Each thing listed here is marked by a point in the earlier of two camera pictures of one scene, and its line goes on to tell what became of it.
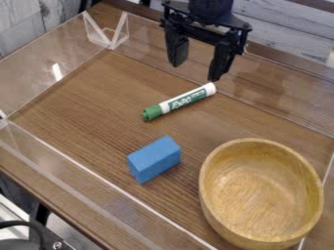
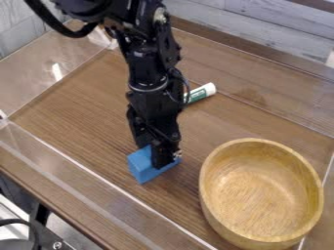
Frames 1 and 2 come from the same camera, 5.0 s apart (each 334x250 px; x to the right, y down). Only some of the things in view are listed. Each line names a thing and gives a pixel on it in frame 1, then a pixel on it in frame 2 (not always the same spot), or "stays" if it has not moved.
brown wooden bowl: (261, 194) stays
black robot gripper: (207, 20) -> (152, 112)
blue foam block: (154, 158) stays
